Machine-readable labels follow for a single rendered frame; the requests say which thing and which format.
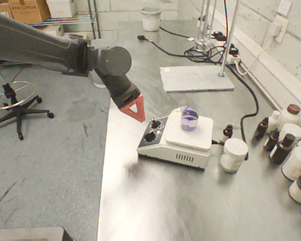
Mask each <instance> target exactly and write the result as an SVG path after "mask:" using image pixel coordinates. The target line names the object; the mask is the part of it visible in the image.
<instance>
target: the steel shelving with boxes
mask: <svg viewBox="0 0 301 241"><path fill-rule="evenodd" d="M93 2H94V6H95V8H94V11H92V10H91V4H90V1H89V0H88V8H89V11H88V12H87V11H86V12H85V11H83V12H84V13H83V12H81V11H80V12H79V11H76V6H75V0H0V13H1V14H3V15H6V16H8V17H10V18H12V19H15V20H17V21H19V22H21V23H25V24H28V22H29V24H30V23H32V22H34V23H33V24H32V25H30V26H32V27H34V28H35V29H39V30H40V31H43V32H45V33H48V34H50V35H51V36H60V37H62V36H63V35H64V28H63V23H62V22H65V24H72V23H66V22H75V23H91V25H92V31H93V37H94V39H96V37H95V28H94V24H93V23H94V20H95V18H96V22H97V31H98V35H99V38H101V36H100V29H99V19H98V16H97V9H96V0H93ZM77 12H79V13H77ZM86 13H89V14H90V17H89V19H91V20H89V19H88V20H83V21H90V22H81V21H82V20H81V21H59V22H42V21H44V20H46V19H47V18H59V19H58V20H65V19H64V18H67V19H79V18H73V17H75V16H74V15H75V14H84V15H77V16H85V14H86ZM94 13H95V15H94V18H92V16H93V15H92V14H94ZM50 15H51V16H52V17H49V16H50ZM71 17H72V18H71ZM60 18H63V19H60ZM87 18H88V17H87ZM87 18H86V19H87ZM84 19H85V18H84ZM48 20H51V19H48ZM52 20H53V19H52ZM56 20H57V19H56ZM53 21H54V20H53ZM35 22H38V23H36V24H35ZM42 23H47V24H42ZM73 34H77V35H83V36H84V38H83V39H86V40H88V33H87V32H79V33H73Z"/></svg>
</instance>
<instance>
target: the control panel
mask: <svg viewBox="0 0 301 241"><path fill-rule="evenodd" d="M167 120H168V116H167V117H164V118H160V119H156V120H155V121H160V123H161V124H160V126H159V127H158V128H156V129H152V128H151V125H152V124H153V122H152V121H149V123H148V125H147V127H146V129H145V131H144V133H143V136H144V135H146V134H147V133H149V132H150V131H151V130H153V131H154V133H155V134H156V138H155V139H154V140H153V141H151V142H146V140H145V139H144V138H143V136H142V138H141V142H140V144H139V146H138V148H140V147H145V146H152V145H158V144H159V143H160V140H161V137H162V134H163V131H164V129H165V126H166V123H167ZM160 127H161V128H160ZM158 131H160V132H159V133H158Z"/></svg>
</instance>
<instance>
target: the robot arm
mask: <svg viewBox="0 0 301 241"><path fill-rule="evenodd" d="M83 38H84V36H83V35H77V34H73V33H64V35H63V36H62V37H60V36H51V35H50V34H48V33H45V32H43V31H40V30H39V29H35V28H34V27H31V26H29V25H27V24H25V23H21V22H19V21H17V20H15V19H12V18H10V17H8V16H6V15H3V14H1V13H0V60H8V61H15V62H19V63H21V62H23V63H30V64H37V65H41V66H42V67H44V68H45V69H46V70H53V71H59V72H60V74H61V75H64V76H65V75H72V76H81V77H88V73H89V71H93V69H94V70H95V72H96V73H97V75H98V77H99V78H101V80H102V82H103V83H104V85H105V86H106V87H107V89H108V91H109V92H108V93H109V94H110V97H111V99H112V100H113V102H114V103H115V104H116V106H117V108H118V109H119V111H121V112H122V113H124V114H126V115H128V116H130V117H132V118H134V119H136V120H137V121H139V122H140V123H142V122H143V121H145V120H146V118H145V113H144V101H143V95H142V93H141V92H140V90H139V88H138V87H137V86H136V85H135V84H134V83H133V82H132V81H131V80H129V79H128V77H127V76H126V75H125V74H126V73H127V72H128V71H129V70H130V68H131V64H132V59H131V55H130V53H129V52H128V50H127V49H126V48H124V47H122V46H113V47H109V46H105V47H102V48H96V49H94V48H95V47H94V46H91V40H86V39H83ZM135 104H136V108H137V112H135V111H133V110H131V109H130V107H132V106H133V105H135Z"/></svg>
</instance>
